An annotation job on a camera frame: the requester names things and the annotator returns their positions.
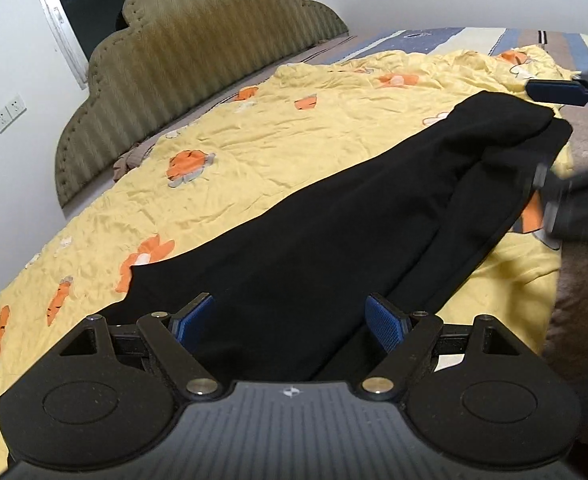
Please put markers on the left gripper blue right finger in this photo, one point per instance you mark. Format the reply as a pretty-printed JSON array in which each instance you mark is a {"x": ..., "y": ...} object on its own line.
[{"x": 387, "y": 323}]

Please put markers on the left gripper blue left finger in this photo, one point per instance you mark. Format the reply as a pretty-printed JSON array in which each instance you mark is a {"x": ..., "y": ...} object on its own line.
[{"x": 188, "y": 324}]

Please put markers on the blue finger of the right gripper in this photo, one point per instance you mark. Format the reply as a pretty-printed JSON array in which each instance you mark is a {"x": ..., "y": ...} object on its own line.
[{"x": 563, "y": 92}]

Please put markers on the black trousers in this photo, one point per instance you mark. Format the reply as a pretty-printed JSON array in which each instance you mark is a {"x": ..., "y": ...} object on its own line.
[{"x": 411, "y": 224}]

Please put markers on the brown grey pillow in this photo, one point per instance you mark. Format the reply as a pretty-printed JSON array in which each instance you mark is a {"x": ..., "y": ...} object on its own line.
[{"x": 132, "y": 158}]

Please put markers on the yellow carrot print bedsheet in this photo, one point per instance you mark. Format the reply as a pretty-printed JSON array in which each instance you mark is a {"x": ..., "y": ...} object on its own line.
[{"x": 303, "y": 124}]

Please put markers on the olive green padded headboard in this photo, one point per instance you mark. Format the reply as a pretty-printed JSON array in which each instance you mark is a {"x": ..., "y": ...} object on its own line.
[{"x": 172, "y": 56}]

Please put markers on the white wall socket pair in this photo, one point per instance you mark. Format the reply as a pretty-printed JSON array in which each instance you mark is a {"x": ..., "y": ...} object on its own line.
[{"x": 11, "y": 111}]

